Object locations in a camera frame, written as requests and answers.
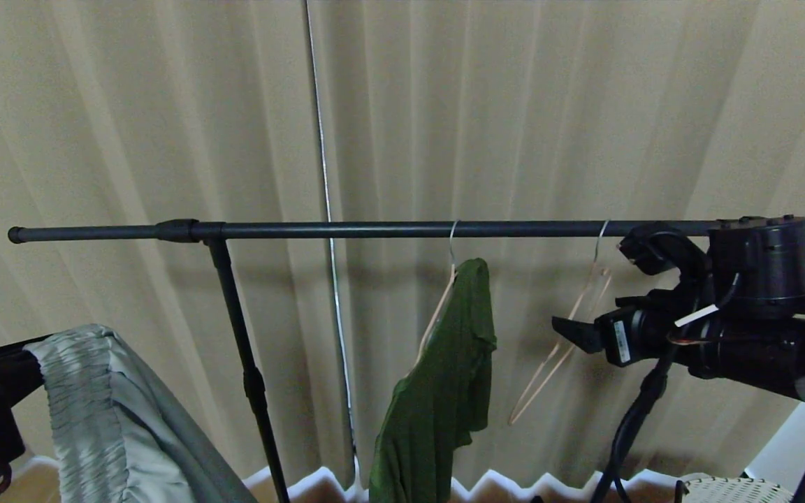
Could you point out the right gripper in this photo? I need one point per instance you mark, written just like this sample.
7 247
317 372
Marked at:
654 332

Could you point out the pink clothes hanger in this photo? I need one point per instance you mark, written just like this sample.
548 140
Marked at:
549 367
437 311

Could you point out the pale grey garment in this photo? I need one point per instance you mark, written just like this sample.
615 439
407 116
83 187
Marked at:
109 419

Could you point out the green sleeveless shirt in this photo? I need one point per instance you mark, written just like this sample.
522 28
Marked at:
437 391

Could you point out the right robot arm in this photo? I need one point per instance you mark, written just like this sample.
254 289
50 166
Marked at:
766 265

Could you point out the white laundry basket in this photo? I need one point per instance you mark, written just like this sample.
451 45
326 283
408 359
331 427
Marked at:
731 490

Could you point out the black clothes rack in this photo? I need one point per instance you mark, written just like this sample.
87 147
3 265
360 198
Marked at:
374 229

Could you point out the beige curtain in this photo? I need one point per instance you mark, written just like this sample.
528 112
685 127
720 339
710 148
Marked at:
130 105

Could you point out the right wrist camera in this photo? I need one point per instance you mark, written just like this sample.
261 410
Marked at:
661 251

